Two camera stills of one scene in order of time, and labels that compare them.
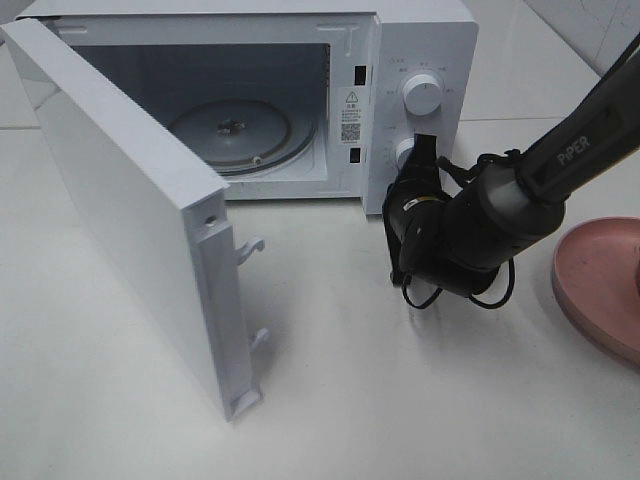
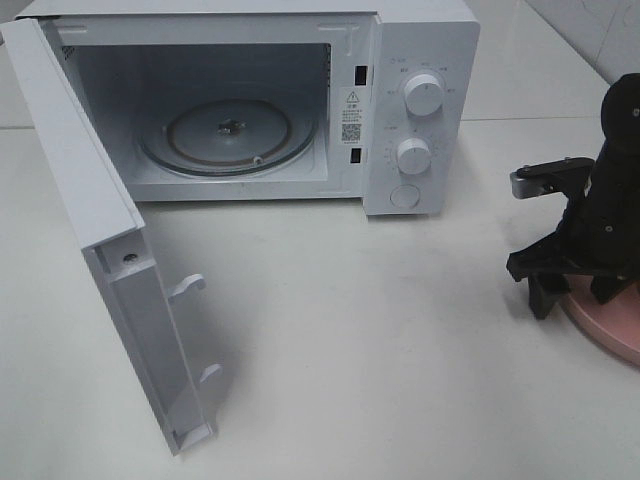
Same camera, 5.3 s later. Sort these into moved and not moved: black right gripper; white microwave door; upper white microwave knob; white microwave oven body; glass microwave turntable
Moved: white microwave door; black right gripper
Not moved: white microwave oven body; glass microwave turntable; upper white microwave knob
